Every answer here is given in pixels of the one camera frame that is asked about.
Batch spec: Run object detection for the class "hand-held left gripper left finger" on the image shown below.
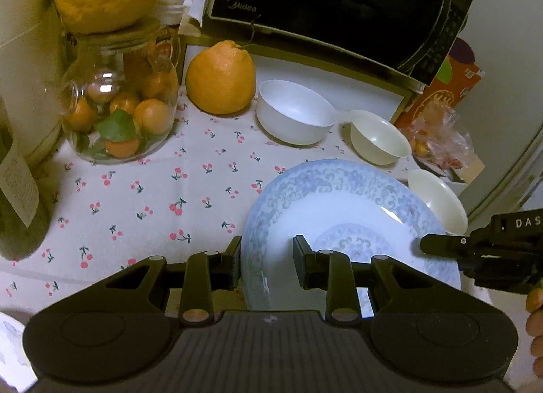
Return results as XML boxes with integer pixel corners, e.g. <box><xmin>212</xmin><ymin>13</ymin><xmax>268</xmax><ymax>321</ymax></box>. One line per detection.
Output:
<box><xmin>106</xmin><ymin>236</ymin><xmax>242</xmax><ymax>327</ymax></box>

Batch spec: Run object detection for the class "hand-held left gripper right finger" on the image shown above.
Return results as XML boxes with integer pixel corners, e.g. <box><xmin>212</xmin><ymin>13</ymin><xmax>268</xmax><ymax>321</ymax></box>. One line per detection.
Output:
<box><xmin>294</xmin><ymin>235</ymin><xmax>433</xmax><ymax>322</ymax></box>

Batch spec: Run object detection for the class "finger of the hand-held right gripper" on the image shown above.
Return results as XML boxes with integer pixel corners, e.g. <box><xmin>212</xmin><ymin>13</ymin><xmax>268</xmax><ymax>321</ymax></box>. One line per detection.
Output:
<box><xmin>420</xmin><ymin>230</ymin><xmax>488</xmax><ymax>260</ymax></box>

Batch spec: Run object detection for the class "blue patterned plate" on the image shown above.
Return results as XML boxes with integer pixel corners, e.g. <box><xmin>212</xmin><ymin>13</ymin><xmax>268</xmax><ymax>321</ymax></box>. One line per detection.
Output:
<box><xmin>241</xmin><ymin>159</ymin><xmax>462</xmax><ymax>313</ymax></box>

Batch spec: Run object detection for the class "clear plastic bag of fruit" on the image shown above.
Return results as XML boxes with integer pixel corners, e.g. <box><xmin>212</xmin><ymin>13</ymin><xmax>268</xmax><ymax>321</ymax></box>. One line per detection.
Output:
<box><xmin>400</xmin><ymin>106</ymin><xmax>487</xmax><ymax>184</ymax></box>

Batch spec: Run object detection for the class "cherry print tablecloth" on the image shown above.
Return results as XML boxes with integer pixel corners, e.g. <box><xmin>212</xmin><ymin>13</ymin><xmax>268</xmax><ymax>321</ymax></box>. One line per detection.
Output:
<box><xmin>0</xmin><ymin>85</ymin><xmax>420</xmax><ymax>334</ymax></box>

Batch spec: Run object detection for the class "small cream bowl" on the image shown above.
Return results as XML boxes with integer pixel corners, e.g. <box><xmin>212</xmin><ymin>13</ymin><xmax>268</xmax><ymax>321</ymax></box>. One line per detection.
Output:
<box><xmin>350</xmin><ymin>109</ymin><xmax>412</xmax><ymax>166</ymax></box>

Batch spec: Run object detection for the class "orange printed carton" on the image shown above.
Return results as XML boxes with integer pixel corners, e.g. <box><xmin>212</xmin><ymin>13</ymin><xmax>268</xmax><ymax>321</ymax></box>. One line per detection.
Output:
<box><xmin>394</xmin><ymin>37</ymin><xmax>487</xmax><ymax>131</ymax></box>

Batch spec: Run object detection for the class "white bowl near orange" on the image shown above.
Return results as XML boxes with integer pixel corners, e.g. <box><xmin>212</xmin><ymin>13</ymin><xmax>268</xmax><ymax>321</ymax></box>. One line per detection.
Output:
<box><xmin>255</xmin><ymin>79</ymin><xmax>362</xmax><ymax>147</ymax></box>

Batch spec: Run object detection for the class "pile of kumquats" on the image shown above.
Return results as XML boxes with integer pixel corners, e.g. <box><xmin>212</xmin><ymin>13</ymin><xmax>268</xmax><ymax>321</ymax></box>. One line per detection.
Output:
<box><xmin>65</xmin><ymin>50</ymin><xmax>179</xmax><ymax>160</ymax></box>

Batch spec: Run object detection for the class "white refrigerator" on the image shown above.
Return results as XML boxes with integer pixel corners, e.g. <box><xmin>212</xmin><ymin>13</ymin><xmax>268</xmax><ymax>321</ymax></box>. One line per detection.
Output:
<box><xmin>460</xmin><ymin>0</ymin><xmax>543</xmax><ymax>225</ymax></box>

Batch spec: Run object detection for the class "white microwave stand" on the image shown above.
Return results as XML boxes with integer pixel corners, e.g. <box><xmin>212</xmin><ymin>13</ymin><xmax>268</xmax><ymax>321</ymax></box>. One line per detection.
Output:
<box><xmin>178</xmin><ymin>31</ymin><xmax>410</xmax><ymax>123</ymax></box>

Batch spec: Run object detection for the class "orange citrus fruit with stem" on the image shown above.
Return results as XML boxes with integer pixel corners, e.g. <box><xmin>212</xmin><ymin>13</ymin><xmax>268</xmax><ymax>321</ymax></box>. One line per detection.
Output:
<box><xmin>185</xmin><ymin>40</ymin><xmax>257</xmax><ymax>115</ymax></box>

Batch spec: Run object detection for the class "dark green bottle white label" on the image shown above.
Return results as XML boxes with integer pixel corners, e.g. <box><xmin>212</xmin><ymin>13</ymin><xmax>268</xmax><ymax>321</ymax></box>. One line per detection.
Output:
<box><xmin>0</xmin><ymin>94</ymin><xmax>52</xmax><ymax>263</ymax></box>

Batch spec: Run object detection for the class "glass jar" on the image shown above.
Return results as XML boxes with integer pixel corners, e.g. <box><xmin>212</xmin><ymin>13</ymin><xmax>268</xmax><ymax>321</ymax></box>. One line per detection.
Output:
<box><xmin>60</xmin><ymin>16</ymin><xmax>182</xmax><ymax>163</ymax></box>

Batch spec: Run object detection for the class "cream cylindrical container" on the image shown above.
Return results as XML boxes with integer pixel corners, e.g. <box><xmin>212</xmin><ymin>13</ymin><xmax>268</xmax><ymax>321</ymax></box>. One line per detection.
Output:
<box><xmin>0</xmin><ymin>0</ymin><xmax>71</xmax><ymax>167</ymax></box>

